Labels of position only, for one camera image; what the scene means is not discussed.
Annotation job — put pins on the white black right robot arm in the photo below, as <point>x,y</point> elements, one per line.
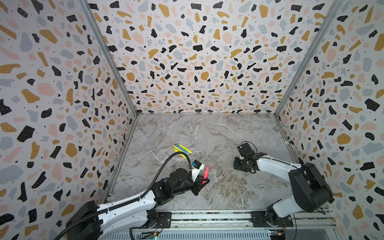
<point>309,188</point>

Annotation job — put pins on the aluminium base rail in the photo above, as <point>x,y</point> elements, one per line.
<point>232,225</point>

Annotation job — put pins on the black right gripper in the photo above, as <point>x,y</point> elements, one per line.
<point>241,161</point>

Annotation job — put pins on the metal corner post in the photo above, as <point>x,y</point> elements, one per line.
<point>84,5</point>
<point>331,14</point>

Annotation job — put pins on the metal corner post left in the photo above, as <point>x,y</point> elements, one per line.
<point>84,5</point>

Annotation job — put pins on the blue highlighter pen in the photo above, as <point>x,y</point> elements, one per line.
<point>179,148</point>

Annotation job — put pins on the pink highlighter pen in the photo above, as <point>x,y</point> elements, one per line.
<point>206,173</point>

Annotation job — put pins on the yellow highlighter pen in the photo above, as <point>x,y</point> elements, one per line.
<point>184,148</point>
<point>176,149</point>

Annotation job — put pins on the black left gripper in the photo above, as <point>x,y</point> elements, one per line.
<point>197,187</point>

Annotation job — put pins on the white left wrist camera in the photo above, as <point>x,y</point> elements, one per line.
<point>197,167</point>

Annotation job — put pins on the metal corner post right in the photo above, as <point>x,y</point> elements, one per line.
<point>331,14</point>

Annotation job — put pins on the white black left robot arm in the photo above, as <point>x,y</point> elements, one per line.
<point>95,222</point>

